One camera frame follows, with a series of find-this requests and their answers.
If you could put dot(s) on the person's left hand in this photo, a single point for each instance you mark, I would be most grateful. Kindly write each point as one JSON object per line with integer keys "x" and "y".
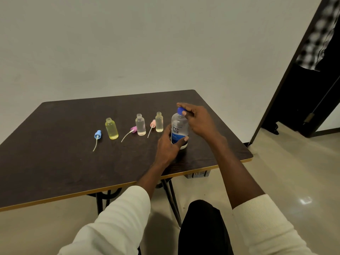
{"x": 166, "y": 151}

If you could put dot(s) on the person's right hand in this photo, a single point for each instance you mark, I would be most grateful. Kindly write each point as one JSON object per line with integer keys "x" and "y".
{"x": 202, "y": 122}

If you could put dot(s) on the person's left thumb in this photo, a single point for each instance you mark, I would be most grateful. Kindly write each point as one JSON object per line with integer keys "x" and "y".
{"x": 182, "y": 141}

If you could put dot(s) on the person's right thumb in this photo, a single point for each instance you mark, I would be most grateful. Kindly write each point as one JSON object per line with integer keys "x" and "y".
{"x": 188, "y": 113}

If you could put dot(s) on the blue bottle cap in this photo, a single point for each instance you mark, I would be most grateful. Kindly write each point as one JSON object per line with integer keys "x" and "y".
{"x": 181, "y": 111}

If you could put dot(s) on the large clear blue-labelled bottle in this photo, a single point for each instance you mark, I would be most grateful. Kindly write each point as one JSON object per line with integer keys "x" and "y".
{"x": 179, "y": 127}

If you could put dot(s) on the person's right forearm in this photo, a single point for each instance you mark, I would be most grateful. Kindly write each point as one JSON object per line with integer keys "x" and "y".
{"x": 244, "y": 193}

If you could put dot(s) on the person's left forearm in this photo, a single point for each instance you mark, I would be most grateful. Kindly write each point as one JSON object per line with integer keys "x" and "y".
{"x": 124, "y": 209}

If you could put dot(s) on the small bottle with pale liquid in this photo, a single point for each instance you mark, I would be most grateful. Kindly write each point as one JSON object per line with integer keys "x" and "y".
{"x": 159, "y": 123}

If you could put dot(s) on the pink spray pump with tube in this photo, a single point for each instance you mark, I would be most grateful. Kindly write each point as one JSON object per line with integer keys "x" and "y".
{"x": 152, "y": 124}

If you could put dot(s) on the white plastic basket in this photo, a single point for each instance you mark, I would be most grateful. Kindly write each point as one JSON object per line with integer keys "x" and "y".
{"x": 198, "y": 174}

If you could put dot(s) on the small bottle with clear liquid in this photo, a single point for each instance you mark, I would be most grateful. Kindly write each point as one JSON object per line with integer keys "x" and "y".
{"x": 140, "y": 125}

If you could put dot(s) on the purple spray pump with tube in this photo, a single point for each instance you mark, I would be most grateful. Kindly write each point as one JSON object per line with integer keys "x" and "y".
{"x": 133, "y": 129}

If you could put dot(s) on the black metal table legs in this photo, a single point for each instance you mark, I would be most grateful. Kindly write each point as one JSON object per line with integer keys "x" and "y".
{"x": 174, "y": 201}

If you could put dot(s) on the small bottle with yellow liquid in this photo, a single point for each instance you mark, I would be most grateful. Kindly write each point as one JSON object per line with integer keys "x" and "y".
{"x": 111, "y": 129}

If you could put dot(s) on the blue spray pump with tube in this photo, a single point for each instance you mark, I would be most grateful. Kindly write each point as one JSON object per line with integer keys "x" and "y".
{"x": 97, "y": 134}

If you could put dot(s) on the person's black trouser leg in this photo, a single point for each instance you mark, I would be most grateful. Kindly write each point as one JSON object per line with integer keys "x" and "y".
{"x": 204, "y": 231}

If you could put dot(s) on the dark brown folding table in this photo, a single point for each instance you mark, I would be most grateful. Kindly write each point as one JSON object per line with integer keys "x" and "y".
{"x": 79, "y": 156}

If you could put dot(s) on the dark door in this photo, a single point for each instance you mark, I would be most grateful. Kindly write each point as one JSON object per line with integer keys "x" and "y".
{"x": 325, "y": 111}

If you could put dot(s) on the dark door frame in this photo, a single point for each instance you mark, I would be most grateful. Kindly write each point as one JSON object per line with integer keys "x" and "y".
{"x": 281, "y": 82}

